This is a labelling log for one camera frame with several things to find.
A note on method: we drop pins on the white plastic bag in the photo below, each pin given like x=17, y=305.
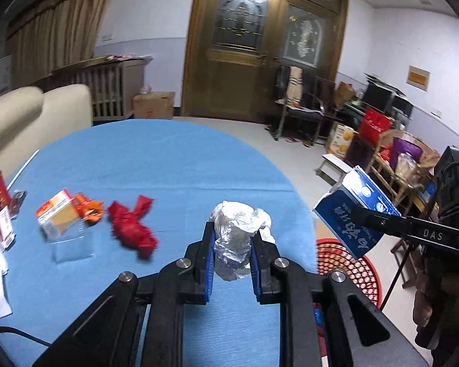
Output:
x=233, y=233

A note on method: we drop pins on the white purple flat box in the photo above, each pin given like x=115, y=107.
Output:
x=5, y=229

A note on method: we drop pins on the wooden glass door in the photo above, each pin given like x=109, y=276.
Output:
x=233, y=76

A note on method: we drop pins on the red plastic bag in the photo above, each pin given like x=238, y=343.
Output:
x=87, y=208

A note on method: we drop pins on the yellow wall sign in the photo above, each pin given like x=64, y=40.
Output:
x=419, y=77

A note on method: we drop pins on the red cloth bundle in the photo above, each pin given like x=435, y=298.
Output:
x=132, y=229

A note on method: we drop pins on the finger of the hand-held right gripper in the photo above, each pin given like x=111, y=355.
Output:
x=375, y=221

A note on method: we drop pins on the white orange medicine box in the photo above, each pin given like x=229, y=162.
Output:
x=61, y=218

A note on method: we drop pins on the clear plastic container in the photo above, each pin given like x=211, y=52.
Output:
x=72, y=248

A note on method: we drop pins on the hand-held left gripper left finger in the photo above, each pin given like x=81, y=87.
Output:
x=209, y=267

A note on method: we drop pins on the plaid garment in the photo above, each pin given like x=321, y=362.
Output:
x=293, y=84

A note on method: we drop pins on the person's right hand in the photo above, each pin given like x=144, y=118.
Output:
x=455, y=302

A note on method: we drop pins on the blue plastic bag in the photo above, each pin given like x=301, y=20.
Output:
x=318, y=315

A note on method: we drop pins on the dark snack wrapper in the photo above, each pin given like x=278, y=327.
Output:
x=17, y=204

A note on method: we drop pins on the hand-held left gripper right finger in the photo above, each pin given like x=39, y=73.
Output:
x=255, y=271

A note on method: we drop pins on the beige leather sofa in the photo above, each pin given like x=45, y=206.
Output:
x=30, y=122

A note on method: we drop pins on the purple bag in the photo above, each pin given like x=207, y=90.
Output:
x=405, y=151

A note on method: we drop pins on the white straw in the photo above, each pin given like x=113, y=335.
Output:
x=23, y=169

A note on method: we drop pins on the white step stool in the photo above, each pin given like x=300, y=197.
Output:
x=334, y=162

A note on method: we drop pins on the beige radiator cover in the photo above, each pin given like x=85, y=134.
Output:
x=107, y=84

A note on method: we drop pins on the dark metal chair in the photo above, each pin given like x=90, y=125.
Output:
x=302, y=114

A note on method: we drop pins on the orange print cardboard box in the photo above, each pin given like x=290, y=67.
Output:
x=340, y=139

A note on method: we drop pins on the blue toothpaste box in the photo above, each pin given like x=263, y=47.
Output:
x=352, y=214

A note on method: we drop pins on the black monitor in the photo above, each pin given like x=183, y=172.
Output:
x=401, y=107
x=376, y=95

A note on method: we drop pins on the beige curtain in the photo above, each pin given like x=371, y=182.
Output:
x=61, y=19

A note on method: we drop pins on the brown cardboard box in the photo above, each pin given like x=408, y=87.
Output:
x=153, y=105

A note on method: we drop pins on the red gift bag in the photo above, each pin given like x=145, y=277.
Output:
x=375, y=124

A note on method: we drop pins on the red plastic basket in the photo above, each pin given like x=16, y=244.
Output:
x=352, y=271

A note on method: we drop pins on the wooden chair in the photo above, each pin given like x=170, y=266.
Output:
x=382, y=176

